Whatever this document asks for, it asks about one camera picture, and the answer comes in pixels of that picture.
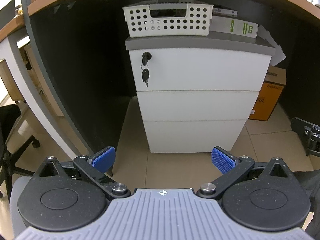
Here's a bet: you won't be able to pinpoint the dark cloth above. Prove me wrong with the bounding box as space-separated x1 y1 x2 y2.
292 169 320 240

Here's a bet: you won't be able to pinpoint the white paper sheets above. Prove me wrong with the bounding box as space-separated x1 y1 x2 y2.
257 25 287 67

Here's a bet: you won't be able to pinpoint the black desk panel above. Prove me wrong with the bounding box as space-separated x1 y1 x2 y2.
28 0 320 157

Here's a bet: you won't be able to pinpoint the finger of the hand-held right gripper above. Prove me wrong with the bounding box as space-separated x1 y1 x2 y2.
291 117 320 157

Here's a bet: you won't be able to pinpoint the black office chair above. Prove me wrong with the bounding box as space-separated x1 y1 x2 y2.
0 104 41 201

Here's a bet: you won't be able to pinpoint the white perforated plastic basket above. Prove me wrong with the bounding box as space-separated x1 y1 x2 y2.
122 2 214 38

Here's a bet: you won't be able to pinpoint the white drawer with lock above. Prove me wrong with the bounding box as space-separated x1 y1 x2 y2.
129 49 272 92

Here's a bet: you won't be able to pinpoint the slim white box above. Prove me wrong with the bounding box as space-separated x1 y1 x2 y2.
212 6 238 18

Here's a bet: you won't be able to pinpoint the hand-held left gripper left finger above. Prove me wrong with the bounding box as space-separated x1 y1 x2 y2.
31 146 132 200

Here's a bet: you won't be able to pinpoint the orange cardboard box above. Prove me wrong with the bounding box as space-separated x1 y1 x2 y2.
248 65 287 121

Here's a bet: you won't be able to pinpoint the light wooden cabinet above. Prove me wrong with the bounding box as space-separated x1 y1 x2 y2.
0 43 66 117

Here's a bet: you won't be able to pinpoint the black monitor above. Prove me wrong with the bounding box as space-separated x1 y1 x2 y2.
0 0 16 32

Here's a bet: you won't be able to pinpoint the white drawer cabinet grey top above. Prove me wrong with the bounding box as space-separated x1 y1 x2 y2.
125 34 276 154

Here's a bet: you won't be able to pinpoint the person's grey trousers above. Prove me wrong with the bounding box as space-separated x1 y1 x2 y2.
9 175 33 240

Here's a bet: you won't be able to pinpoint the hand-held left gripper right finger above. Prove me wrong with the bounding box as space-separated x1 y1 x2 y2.
197 146 292 200

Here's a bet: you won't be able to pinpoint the white desk frame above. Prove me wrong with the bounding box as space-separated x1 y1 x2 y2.
0 35 84 161

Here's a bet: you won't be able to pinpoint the white deep drawer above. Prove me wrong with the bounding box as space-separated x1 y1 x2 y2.
143 119 247 153

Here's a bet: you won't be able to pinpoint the grey metal desk leg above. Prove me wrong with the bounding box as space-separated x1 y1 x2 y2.
19 0 93 161

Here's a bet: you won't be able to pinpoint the white box green label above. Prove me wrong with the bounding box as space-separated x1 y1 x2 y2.
209 15 259 38

